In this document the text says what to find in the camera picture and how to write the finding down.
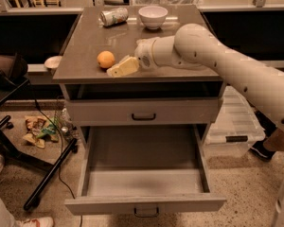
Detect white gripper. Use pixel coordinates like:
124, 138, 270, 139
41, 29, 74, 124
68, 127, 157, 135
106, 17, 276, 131
107, 38, 157, 78

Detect orange fruit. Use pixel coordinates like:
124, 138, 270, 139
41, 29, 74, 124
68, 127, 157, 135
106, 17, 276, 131
97, 51, 115, 69

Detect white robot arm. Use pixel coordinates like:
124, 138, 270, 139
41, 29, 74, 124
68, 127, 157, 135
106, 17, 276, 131
108, 24, 284, 151

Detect grey drawer cabinet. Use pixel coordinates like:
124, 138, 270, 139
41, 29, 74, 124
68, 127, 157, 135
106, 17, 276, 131
54, 6, 225, 144

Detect closed grey upper drawer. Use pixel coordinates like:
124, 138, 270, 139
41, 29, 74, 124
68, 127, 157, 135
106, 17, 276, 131
65, 98, 221, 126

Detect open grey lower drawer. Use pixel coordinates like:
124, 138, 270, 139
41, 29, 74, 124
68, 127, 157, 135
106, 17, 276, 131
65, 125, 226, 218

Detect tipped drink can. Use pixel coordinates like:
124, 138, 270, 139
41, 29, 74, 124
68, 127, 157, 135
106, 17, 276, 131
99, 8, 129, 27

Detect white ceramic bowl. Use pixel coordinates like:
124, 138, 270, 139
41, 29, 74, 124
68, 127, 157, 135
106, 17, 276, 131
138, 6, 168, 29

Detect small round dish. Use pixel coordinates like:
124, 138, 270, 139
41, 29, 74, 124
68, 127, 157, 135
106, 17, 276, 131
44, 56, 62, 70

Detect plastic bottle on floor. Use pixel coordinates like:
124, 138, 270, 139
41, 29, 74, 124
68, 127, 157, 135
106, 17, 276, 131
59, 108, 73, 142

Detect snack bags on floor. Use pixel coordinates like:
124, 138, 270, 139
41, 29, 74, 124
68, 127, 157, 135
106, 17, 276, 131
23, 116, 59, 148

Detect clear plastic storage bin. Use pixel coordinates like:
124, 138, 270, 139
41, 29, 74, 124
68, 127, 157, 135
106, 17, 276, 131
204, 86, 265, 157

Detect black stand legs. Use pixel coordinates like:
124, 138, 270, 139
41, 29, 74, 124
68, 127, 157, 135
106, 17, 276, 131
0, 78, 79, 212

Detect person leg with shoe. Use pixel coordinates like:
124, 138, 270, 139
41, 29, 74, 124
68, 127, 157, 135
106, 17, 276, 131
250, 111, 284, 161

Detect white sneaker bottom left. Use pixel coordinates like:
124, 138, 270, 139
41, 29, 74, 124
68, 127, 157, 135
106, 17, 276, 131
16, 217, 54, 227

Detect black floor cable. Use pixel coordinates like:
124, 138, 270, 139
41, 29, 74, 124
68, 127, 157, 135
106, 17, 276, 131
33, 99, 83, 227

